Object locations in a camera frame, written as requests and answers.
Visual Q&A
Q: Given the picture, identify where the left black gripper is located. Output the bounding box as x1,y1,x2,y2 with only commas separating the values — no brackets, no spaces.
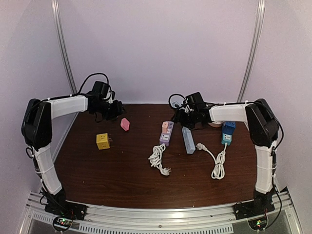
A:
94,100,126,121

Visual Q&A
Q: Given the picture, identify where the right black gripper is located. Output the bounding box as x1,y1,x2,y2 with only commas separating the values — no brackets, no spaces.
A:
172,109,198,129

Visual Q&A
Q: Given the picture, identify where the pink flat adapter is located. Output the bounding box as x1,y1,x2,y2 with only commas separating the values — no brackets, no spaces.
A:
120,117,130,131

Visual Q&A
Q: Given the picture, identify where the yellow cube adapter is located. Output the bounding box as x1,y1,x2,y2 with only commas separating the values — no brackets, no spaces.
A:
96,133,112,150

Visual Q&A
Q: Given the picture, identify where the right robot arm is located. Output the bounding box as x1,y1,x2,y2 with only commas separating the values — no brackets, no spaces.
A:
171,98,281,194

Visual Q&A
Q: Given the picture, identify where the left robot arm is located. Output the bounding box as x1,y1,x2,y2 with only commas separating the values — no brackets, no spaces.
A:
21,94,125,195

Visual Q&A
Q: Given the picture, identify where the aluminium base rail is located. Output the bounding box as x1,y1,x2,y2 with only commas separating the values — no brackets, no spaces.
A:
20,187,303,234

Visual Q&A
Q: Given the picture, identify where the white coiled strip cable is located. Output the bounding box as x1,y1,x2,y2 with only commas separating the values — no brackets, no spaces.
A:
148,143,173,176

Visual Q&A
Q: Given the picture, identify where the right aluminium frame post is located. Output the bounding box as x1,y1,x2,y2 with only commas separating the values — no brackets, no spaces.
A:
237,0,266,102

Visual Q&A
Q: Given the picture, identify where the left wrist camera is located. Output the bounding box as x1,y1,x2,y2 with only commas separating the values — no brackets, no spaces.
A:
92,81,111,100

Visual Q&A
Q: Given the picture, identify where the teal blue socket box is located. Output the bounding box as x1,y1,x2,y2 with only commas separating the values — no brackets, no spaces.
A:
221,121,236,146

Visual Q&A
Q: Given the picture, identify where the light blue power strip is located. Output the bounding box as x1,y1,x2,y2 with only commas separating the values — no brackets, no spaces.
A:
182,127,195,155

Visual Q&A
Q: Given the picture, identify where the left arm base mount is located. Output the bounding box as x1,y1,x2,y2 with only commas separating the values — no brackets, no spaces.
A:
42,189,87,220

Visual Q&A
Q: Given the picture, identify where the left aluminium frame post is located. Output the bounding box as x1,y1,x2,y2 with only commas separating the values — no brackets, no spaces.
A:
51,0,77,93

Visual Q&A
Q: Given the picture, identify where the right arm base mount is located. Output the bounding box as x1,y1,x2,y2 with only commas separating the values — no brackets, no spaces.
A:
233,189,275,220

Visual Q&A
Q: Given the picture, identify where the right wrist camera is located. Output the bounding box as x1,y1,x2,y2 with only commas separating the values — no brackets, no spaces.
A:
186,92,207,111

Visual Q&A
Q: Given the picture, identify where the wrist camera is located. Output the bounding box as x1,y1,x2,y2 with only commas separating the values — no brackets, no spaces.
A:
186,92,207,111
92,81,111,100

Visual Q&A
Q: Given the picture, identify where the purple power strip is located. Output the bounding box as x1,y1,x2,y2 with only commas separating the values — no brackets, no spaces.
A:
159,121,174,147

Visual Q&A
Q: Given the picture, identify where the pink charger plug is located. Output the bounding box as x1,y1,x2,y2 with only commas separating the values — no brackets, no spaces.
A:
161,121,169,133

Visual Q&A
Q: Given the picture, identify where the white cable with plug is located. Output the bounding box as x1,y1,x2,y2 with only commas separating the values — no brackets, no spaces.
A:
195,142,228,180

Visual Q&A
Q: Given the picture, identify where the aluminium frame post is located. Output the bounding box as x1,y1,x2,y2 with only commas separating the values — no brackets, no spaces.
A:
51,0,77,93
237,0,266,102

